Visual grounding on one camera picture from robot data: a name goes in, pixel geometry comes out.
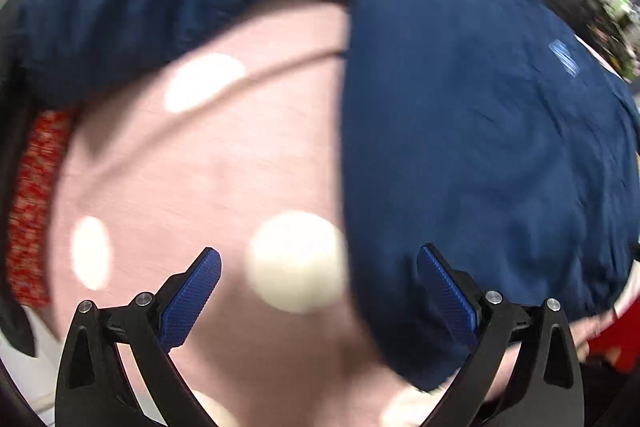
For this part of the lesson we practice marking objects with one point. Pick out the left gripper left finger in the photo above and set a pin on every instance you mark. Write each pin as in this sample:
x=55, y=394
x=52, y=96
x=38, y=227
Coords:
x=93, y=388

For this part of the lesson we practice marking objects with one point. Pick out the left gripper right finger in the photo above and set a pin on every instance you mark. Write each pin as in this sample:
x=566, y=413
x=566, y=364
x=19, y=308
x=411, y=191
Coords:
x=545, y=386

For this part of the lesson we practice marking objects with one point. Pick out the navy blue jacket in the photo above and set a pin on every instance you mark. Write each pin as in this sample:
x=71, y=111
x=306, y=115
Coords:
x=482, y=126

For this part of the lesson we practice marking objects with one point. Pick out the red plastic bin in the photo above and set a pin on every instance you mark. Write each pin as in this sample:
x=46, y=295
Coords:
x=613, y=338

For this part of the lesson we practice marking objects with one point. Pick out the red knit garment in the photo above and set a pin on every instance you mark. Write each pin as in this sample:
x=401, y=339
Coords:
x=37, y=175

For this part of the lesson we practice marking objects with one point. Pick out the pink polka dot bedsheet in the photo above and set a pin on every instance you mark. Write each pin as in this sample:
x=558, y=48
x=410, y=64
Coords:
x=236, y=146

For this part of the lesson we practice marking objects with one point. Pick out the black sweater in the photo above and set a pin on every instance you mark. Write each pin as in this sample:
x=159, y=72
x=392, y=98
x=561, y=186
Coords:
x=17, y=116

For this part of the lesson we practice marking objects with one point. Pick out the black storage rack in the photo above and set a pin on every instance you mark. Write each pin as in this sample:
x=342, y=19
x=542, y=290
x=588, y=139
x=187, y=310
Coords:
x=594, y=24

